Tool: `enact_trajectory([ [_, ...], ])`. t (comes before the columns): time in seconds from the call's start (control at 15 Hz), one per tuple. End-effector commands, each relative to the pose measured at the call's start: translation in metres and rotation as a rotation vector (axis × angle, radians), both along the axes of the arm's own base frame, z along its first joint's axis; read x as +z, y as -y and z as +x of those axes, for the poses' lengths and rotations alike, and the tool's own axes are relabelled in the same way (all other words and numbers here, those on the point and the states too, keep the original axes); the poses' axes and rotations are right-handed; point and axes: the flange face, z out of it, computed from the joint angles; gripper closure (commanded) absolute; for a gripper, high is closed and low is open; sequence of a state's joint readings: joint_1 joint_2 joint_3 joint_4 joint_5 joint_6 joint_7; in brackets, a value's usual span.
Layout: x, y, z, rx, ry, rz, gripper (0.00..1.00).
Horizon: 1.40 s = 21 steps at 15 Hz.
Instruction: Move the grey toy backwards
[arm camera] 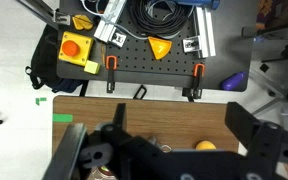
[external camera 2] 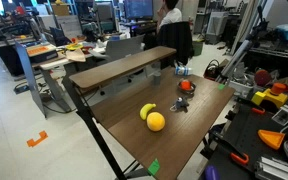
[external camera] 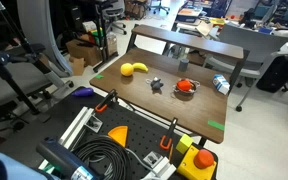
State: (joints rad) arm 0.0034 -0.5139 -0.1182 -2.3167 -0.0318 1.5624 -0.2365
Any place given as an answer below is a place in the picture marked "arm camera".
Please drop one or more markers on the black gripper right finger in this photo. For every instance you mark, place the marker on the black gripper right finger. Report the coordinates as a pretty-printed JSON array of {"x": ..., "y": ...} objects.
[{"x": 242, "y": 121}]

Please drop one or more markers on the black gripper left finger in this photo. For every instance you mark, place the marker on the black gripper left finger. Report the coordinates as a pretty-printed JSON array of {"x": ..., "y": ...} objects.
[{"x": 120, "y": 116}]

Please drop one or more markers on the small grey toy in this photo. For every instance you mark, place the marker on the small grey toy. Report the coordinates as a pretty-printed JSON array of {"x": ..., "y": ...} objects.
[{"x": 154, "y": 141}]

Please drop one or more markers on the purple eggplant toy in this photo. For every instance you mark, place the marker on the purple eggplant toy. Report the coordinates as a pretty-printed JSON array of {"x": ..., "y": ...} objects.
[{"x": 233, "y": 81}]

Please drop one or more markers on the yellow round fruit toy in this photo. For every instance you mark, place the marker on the yellow round fruit toy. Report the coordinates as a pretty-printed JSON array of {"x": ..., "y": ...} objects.
[{"x": 205, "y": 145}]

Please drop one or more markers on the orange black bar clamp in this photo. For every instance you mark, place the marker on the orange black bar clamp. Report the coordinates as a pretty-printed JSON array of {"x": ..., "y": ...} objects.
[
  {"x": 197, "y": 80},
  {"x": 111, "y": 71}
]

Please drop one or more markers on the yellow-green block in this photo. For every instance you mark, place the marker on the yellow-green block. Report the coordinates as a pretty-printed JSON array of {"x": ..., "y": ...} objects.
[{"x": 92, "y": 67}]

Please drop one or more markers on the green tape strip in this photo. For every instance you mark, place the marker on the green tape strip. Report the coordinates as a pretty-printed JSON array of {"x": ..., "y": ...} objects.
[{"x": 63, "y": 118}]

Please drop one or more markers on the dark round bowl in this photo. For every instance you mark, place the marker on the dark round bowl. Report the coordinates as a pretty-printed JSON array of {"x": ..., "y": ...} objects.
[{"x": 104, "y": 172}]

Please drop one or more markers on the black perforated board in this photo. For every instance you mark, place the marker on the black perforated board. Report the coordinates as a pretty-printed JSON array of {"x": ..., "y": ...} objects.
[{"x": 137, "y": 56}]

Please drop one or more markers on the orange wedge-shaped piece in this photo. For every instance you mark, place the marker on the orange wedge-shaped piece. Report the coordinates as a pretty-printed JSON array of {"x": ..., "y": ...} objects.
[{"x": 159, "y": 47}]

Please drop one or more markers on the small green floor tape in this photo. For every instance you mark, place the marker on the small green floor tape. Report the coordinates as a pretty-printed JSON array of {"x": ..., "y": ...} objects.
[{"x": 40, "y": 100}]

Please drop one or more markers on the yellow emergency stop box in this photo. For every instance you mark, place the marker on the yellow emergency stop box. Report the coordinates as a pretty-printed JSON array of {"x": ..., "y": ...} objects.
[{"x": 75, "y": 48}]

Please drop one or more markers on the black workbench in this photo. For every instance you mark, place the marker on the black workbench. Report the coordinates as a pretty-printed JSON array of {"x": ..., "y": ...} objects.
[{"x": 229, "y": 40}]

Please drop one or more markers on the black backpack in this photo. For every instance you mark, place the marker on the black backpack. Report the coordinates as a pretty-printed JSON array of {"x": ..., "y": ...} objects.
[{"x": 47, "y": 63}]

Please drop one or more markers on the yellow wedge-shaped piece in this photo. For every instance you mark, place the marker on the yellow wedge-shaped piece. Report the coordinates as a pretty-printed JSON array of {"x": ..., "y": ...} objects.
[{"x": 82, "y": 22}]

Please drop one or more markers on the blue plastic case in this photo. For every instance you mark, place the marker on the blue plastic case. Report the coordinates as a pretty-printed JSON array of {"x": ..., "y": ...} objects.
[{"x": 200, "y": 2}]

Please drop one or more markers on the silver black bracket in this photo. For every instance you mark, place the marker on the silver black bracket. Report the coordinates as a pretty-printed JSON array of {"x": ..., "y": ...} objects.
[{"x": 190, "y": 45}]

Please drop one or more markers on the aluminium extrusion rail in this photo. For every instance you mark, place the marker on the aluminium extrusion rail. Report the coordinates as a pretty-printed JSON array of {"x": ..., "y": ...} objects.
[
  {"x": 109, "y": 21},
  {"x": 205, "y": 31}
]

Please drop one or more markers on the grey metal frame bar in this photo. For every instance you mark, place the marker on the grey metal frame bar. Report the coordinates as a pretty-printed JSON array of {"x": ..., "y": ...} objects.
[{"x": 40, "y": 11}]

